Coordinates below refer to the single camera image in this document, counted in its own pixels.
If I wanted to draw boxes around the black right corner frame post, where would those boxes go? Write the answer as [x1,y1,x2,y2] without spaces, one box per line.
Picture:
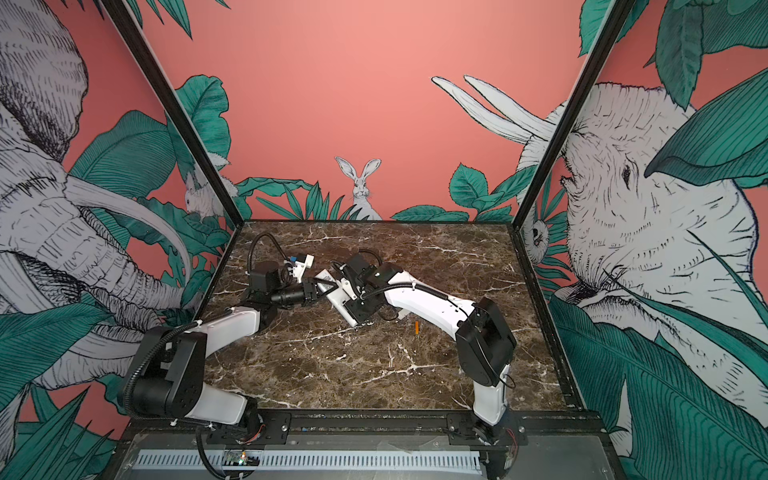
[512,0,635,232]

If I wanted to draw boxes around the black left corner frame post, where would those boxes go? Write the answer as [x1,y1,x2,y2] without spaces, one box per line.
[101,0,245,228]

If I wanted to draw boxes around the black corner frame post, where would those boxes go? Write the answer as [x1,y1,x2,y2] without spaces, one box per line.
[512,0,635,232]
[101,0,245,228]

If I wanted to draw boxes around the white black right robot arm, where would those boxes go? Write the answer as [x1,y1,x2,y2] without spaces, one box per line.
[334,253,517,445]

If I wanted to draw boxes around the white slotted cable duct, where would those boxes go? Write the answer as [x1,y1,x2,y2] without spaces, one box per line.
[131,449,483,474]

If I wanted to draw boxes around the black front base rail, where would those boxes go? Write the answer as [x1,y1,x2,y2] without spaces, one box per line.
[119,409,607,448]

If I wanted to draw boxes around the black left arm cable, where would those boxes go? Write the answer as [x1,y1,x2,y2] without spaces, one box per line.
[247,231,289,271]

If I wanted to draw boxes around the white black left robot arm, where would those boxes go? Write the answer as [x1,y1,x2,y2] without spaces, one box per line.
[117,254,317,427]

